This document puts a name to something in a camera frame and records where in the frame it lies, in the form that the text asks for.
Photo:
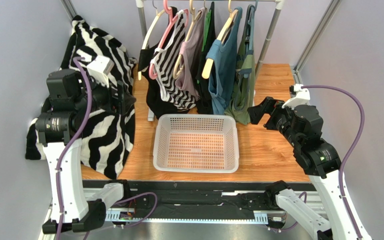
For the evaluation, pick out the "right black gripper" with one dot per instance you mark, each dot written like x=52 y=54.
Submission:
x=273 y=113

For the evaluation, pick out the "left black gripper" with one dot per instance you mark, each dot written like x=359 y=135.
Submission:
x=121 y=104

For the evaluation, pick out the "pink plastic hanger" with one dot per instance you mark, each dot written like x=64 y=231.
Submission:
x=172 y=19

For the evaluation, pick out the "black white striped tank top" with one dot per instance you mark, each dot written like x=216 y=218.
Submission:
x=164 y=59

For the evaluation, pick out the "cream plastic hanger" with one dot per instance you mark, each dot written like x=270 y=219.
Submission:
x=147 y=31

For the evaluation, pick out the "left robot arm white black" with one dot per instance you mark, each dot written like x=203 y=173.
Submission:
x=59 y=131

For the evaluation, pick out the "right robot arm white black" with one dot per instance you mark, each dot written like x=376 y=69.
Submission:
x=302 y=126

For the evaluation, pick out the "olive green tank top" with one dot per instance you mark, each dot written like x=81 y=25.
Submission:
x=242 y=96

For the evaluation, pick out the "wooden hanger under mauve top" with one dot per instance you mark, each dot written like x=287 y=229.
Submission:
x=179 y=64

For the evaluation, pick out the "black top on green hanger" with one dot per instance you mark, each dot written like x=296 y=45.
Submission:
x=204 y=105

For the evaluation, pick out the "mauve tank top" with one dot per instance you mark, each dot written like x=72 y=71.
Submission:
x=185 y=82

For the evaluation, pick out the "blue tank top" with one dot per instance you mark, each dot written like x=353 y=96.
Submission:
x=220 y=66

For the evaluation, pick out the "teal plastic hanger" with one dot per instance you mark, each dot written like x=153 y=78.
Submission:
x=249 y=27

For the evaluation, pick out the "green plastic hanger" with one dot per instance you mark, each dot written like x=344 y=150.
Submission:
x=206 y=29

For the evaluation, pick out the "zebra striped blanket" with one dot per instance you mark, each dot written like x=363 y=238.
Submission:
x=108 y=137

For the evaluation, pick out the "white plastic laundry basket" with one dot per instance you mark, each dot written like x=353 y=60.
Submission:
x=196 y=143

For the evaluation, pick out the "metal clothes rack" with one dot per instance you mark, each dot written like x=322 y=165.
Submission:
x=278 y=8

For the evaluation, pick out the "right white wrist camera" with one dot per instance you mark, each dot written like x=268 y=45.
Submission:
x=299 y=96

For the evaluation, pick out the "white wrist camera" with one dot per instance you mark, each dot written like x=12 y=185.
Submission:
x=99 y=69
x=299 y=96

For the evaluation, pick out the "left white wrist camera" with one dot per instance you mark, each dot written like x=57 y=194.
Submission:
x=99 y=69

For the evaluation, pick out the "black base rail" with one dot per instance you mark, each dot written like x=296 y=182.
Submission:
x=128 y=203

